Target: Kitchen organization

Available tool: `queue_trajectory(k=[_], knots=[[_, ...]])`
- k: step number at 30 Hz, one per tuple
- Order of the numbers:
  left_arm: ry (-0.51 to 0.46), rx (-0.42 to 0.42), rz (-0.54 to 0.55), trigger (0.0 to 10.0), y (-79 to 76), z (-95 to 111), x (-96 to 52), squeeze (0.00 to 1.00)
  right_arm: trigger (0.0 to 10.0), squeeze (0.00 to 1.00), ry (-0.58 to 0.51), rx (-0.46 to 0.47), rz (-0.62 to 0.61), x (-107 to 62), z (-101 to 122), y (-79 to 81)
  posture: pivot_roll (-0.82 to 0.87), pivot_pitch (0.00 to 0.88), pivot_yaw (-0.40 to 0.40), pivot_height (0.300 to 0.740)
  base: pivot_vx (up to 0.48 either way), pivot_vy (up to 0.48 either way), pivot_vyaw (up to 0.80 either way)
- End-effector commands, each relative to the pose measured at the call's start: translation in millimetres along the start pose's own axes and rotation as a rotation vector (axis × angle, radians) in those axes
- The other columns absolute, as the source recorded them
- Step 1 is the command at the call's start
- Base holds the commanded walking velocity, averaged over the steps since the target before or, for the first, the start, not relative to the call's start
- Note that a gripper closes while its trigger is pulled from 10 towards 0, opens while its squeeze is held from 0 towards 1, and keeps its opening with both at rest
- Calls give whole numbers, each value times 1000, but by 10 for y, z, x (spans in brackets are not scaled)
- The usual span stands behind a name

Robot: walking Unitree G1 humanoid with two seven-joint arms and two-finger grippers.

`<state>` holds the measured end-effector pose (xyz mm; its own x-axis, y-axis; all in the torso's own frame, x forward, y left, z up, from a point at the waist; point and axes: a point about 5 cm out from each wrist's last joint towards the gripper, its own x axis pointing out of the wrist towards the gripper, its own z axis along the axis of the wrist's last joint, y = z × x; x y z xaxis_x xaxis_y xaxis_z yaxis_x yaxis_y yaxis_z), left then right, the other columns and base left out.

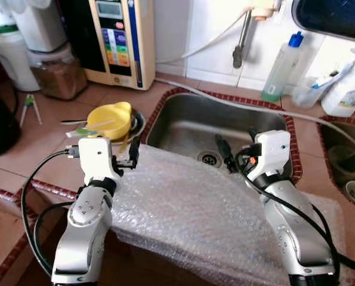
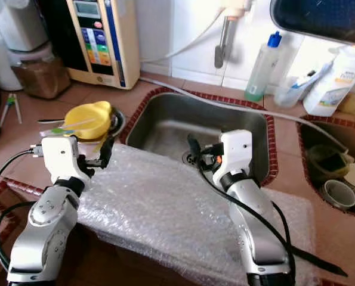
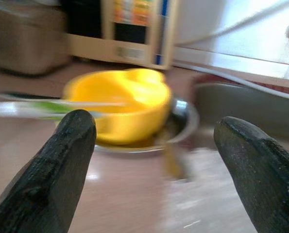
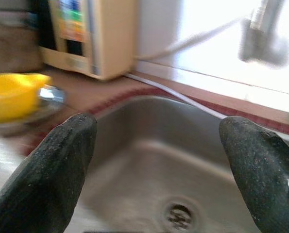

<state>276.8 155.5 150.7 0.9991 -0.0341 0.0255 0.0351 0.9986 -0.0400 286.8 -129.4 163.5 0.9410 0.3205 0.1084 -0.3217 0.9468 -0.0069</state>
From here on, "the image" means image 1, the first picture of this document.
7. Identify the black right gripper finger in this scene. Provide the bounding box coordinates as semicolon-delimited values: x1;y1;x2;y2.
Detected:
215;134;238;175

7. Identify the stainless steel bowl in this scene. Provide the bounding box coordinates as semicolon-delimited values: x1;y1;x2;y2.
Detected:
127;111;147;145

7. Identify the large stainless steel sink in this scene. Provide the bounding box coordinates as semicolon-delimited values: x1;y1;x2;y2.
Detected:
145;92;292;175

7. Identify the clear bubble wrap sheet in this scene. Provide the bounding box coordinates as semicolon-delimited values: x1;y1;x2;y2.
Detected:
109;143;346;286

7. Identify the clear plastic cup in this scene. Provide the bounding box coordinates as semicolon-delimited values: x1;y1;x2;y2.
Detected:
293;75;333;110

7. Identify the small steel side sink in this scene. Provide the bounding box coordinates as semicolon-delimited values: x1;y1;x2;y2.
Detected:
316;116;355;210

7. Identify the clear soap bottle blue cap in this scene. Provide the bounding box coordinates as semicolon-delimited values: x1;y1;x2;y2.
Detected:
261;31;305;103

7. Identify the green bowl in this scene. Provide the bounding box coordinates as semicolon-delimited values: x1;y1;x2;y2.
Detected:
328;145;355;185

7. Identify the clear jar brown powder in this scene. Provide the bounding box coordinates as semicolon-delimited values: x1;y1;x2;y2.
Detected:
28;50;88;101

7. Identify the beige black water ionizer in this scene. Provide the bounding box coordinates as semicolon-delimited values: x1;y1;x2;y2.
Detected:
58;0;156;91

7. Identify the white blue brush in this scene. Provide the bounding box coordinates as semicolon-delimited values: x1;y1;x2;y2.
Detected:
311;60;355;90

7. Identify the white detergent bottle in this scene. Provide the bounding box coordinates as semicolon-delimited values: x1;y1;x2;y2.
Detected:
320;46;355;117

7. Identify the long black tape strip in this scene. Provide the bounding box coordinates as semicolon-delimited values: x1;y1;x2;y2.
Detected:
335;253;355;276

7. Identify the white jug green lid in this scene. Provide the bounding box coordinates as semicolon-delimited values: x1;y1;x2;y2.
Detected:
0;23;41;93

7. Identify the white plastic appliance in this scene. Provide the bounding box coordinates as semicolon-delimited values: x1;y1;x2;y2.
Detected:
11;0;68;53

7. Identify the dark blue pan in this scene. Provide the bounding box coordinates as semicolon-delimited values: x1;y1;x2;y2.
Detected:
291;0;355;44

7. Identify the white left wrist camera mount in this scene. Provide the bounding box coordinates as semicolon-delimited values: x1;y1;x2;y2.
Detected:
77;136;124;186

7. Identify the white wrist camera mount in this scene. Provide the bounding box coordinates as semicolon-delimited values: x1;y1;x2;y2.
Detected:
249;130;292;183
77;136;124;186

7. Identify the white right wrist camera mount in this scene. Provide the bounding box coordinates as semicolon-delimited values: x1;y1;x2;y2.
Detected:
249;130;292;183

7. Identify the grey counter hose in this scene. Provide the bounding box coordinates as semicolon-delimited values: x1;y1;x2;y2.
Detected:
155;77;355;156

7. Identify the beige metal wall faucet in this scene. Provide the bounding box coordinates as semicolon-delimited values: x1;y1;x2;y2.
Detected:
233;0;283;70

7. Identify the white faucet hose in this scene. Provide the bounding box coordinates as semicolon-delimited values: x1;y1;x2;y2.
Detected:
156;13;249;65

